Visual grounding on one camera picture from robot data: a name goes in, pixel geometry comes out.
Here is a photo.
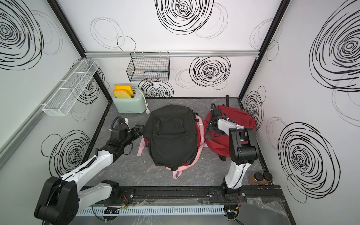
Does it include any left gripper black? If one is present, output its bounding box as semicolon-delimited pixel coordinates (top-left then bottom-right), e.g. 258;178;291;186
121;124;144;149

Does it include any black backpack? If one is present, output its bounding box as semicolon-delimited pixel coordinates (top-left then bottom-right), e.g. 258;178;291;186
143;105;198;171

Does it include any red backpack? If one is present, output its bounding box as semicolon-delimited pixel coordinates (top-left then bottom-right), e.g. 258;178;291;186
204;96;256;161

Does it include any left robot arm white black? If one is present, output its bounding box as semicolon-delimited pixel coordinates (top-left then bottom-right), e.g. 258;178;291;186
34;123;143;225

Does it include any mint green toaster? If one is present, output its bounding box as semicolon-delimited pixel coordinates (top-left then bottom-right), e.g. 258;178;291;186
112;87;150;114

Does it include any front yellow toast slice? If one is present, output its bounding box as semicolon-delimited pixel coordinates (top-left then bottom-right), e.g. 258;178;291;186
113;89;132;98

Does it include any yellow toast slice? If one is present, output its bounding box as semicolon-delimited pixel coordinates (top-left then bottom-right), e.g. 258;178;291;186
114;84;134;95
113;89;132;98

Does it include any rear yellow toast slice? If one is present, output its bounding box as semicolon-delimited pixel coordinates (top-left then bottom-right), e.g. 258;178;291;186
114;84;134;95

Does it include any pink tape outline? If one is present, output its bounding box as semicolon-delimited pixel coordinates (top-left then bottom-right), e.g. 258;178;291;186
137;115;207;179

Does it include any brown twin-lid jar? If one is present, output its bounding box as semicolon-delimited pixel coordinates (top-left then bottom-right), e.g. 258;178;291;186
248;172;273;185

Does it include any black wire basket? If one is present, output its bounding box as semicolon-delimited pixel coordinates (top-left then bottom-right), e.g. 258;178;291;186
126;52;171;82

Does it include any white slotted cable duct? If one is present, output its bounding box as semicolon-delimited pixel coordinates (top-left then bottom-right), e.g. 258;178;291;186
77;205;226;217

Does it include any white mesh wall shelf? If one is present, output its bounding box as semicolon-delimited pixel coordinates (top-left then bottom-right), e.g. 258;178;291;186
42;59;99;117

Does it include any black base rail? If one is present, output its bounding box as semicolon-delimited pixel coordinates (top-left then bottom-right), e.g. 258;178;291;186
103;185;283;204

